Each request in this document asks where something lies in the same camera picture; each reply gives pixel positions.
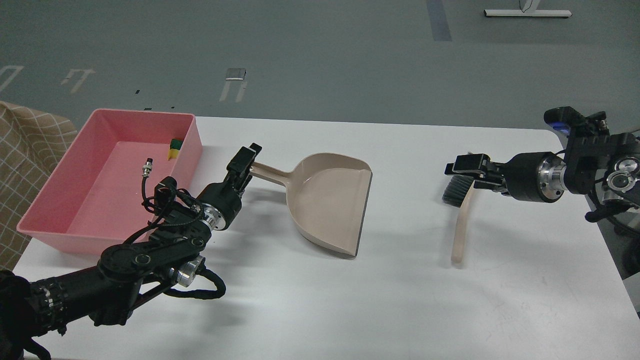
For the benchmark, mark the pink plastic bin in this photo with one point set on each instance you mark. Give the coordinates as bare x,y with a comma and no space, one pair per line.
93,200

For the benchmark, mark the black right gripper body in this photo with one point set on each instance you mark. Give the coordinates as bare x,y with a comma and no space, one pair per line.
534,177

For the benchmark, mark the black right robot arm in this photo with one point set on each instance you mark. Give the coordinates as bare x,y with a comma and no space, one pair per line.
595,162

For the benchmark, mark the beige checkered cloth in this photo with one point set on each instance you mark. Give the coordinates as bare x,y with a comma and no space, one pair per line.
32,143

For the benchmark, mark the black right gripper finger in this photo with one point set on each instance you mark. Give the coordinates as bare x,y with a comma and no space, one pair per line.
495,187
473,165

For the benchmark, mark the beige plastic dustpan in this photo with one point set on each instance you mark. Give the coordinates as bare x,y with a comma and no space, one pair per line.
326,195

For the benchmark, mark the beige brush black bristles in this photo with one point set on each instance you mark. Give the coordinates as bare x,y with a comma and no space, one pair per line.
462,215

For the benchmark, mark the white table base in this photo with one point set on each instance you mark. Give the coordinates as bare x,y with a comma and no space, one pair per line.
528,9

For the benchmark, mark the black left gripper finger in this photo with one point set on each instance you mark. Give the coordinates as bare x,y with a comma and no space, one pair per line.
238,169

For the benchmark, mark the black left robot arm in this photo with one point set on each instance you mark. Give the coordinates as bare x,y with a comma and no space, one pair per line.
162,258

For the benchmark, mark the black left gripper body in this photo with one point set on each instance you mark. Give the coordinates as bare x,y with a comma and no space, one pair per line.
225,201

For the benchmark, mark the yellow green sponge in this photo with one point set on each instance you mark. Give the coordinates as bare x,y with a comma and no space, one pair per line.
175,146

